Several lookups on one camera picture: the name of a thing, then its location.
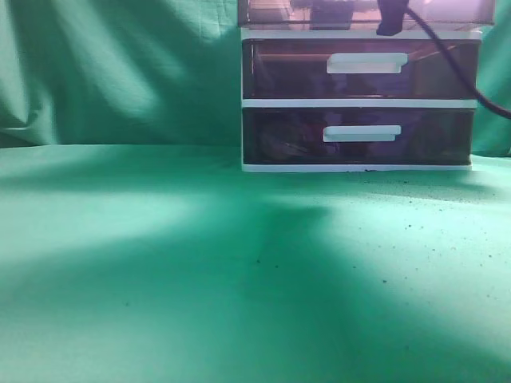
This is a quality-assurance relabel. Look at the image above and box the white plastic drawer cabinet frame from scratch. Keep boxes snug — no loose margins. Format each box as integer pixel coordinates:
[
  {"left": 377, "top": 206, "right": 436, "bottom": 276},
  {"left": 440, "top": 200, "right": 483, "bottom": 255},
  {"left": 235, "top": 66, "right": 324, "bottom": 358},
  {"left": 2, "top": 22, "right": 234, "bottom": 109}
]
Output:
[{"left": 241, "top": 29, "right": 481, "bottom": 172}]

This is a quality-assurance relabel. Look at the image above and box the black cable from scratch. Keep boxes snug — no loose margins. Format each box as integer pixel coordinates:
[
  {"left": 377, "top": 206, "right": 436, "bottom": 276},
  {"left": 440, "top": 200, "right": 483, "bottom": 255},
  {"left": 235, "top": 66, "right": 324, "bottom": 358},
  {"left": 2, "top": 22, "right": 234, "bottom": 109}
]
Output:
[{"left": 406, "top": 6, "right": 511, "bottom": 119}]

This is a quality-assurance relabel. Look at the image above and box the translucent purple drawer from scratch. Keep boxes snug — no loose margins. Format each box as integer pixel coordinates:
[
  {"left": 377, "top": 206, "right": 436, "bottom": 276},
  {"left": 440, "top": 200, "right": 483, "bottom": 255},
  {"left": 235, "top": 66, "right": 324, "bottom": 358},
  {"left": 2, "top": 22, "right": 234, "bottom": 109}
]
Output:
[
  {"left": 238, "top": 0, "right": 496, "bottom": 30},
  {"left": 242, "top": 108, "right": 474, "bottom": 165},
  {"left": 242, "top": 39, "right": 472, "bottom": 100}
]

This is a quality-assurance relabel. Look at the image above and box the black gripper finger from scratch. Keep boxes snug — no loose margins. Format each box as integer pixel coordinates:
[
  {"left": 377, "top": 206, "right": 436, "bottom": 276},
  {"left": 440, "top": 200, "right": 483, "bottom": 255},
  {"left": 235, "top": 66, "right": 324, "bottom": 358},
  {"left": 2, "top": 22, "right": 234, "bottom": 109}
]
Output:
[{"left": 376, "top": 0, "right": 409, "bottom": 36}]

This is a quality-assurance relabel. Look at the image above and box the green cloth backdrop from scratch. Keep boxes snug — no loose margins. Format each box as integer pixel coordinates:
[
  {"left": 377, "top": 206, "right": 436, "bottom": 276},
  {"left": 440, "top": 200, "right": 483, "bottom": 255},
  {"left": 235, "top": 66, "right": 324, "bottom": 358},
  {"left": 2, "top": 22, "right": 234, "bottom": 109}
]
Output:
[{"left": 1, "top": 1, "right": 510, "bottom": 382}]

